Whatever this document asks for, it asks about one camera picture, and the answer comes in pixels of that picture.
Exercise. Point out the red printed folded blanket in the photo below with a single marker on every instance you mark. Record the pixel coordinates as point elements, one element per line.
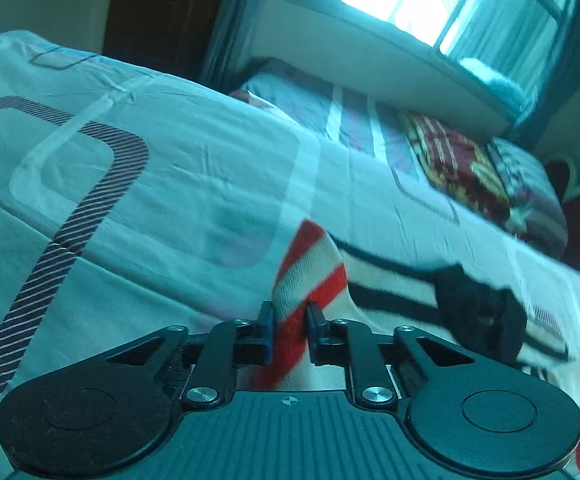
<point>457,165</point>

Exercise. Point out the striped pillow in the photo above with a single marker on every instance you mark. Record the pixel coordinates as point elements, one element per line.
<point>532,190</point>
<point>320,105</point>

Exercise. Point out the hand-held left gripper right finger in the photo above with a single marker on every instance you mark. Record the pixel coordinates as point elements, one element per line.
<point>313,332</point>

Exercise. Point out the dark wooden wardrobe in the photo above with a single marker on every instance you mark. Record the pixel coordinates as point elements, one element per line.
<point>165,10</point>

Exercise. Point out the window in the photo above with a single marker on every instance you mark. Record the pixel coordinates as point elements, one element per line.
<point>435,0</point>

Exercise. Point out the patterned bed sheet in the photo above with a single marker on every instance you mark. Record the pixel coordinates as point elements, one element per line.
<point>170,195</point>

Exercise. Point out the teal cloth on windowsill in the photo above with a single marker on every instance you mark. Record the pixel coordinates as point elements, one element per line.
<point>495,82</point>

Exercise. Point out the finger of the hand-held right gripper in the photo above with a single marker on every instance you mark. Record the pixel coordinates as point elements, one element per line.
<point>490,310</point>

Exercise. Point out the teal curtain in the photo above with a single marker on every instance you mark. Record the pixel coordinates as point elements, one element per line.
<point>565,45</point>
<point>230,20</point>

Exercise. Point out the striped knitted sweater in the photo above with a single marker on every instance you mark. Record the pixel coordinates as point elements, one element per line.
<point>315,280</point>

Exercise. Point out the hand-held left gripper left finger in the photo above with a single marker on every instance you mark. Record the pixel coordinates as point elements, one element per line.
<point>268,332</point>

